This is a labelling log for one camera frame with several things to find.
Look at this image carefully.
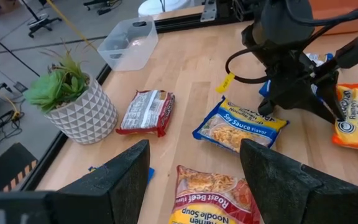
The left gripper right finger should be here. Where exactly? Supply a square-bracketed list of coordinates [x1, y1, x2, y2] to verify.
[239, 138, 358, 224]

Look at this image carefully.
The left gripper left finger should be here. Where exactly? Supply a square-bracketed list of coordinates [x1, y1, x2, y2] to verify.
[0, 139, 151, 224]

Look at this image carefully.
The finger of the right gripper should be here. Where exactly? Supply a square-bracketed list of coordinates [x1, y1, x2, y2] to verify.
[272, 83, 337, 124]
[321, 70, 347, 122]

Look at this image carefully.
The blue soy sauce ramen pack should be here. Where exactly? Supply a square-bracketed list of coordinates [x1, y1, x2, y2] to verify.
[192, 95, 290, 154]
[259, 52, 335, 103]

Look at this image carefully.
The red roast beef ramen pack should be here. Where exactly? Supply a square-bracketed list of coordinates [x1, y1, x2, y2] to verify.
[168, 164, 262, 224]
[116, 89, 176, 138]

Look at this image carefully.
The orange plastic bin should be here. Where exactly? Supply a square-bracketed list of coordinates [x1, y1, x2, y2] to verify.
[308, 0, 358, 35]

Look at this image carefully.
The black striped floor mat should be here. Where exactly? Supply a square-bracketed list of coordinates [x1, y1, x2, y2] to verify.
[0, 142, 39, 193]

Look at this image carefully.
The potted succulent patterned pot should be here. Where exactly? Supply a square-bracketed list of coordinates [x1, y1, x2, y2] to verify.
[22, 46, 119, 146]

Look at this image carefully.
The white round container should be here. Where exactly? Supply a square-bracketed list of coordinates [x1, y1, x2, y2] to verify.
[137, 0, 196, 18]

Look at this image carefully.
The clear plastic bin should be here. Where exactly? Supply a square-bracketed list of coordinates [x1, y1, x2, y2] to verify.
[97, 16, 160, 72]

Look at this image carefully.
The black office chair base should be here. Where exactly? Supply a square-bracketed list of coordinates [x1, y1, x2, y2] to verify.
[26, 0, 62, 39]

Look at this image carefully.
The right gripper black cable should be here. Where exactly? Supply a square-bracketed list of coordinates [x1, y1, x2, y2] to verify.
[224, 2, 358, 85]

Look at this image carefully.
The yellow cable tag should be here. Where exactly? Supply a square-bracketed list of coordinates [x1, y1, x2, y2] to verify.
[215, 72, 236, 94]

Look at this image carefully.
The yellow cable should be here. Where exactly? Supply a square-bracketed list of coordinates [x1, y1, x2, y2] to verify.
[45, 0, 98, 52]

